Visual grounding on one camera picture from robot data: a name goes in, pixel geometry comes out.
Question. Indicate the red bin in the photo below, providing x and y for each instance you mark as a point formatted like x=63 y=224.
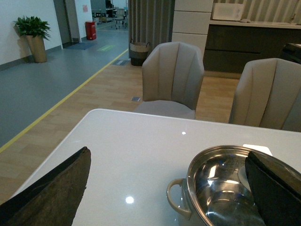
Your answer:
x=90 y=30

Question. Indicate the green potted plant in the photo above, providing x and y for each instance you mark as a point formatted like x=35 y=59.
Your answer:
x=32 y=26

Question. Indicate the right beige upholstered chair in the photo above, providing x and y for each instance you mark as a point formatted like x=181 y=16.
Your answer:
x=268 y=95

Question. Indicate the woven laundry basket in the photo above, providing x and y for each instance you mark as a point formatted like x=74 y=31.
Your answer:
x=138 y=52

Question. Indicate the white panelled column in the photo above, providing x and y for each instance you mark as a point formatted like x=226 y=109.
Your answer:
x=191 y=22

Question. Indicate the beige upholstered chair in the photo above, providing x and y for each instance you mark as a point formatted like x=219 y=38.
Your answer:
x=172 y=77
x=268 y=95

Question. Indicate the white microwave oven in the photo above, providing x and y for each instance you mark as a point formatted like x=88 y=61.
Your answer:
x=227 y=11

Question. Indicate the grey curtain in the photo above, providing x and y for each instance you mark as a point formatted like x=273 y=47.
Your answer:
x=150 y=21

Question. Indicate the tan tall planter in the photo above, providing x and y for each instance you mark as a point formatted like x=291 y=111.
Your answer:
x=37 y=48

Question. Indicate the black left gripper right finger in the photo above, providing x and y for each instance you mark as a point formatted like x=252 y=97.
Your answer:
x=276 y=189

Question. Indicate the metal floor socket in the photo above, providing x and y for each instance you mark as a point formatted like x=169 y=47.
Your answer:
x=136 y=99

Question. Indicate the cream electric cooking pot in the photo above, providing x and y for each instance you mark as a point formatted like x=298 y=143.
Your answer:
x=215 y=191

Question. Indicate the grey office chair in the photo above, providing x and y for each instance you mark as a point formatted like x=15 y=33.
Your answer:
x=120 y=18

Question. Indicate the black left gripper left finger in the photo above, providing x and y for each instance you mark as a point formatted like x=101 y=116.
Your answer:
x=52 y=200

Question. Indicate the dark kitchen counter cabinet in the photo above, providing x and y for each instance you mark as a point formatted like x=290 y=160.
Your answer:
x=229 y=47

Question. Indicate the left beige upholstered chair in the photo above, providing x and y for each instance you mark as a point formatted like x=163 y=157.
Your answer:
x=172 y=77

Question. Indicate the white square coaster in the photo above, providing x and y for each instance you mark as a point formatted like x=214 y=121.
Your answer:
x=258 y=148

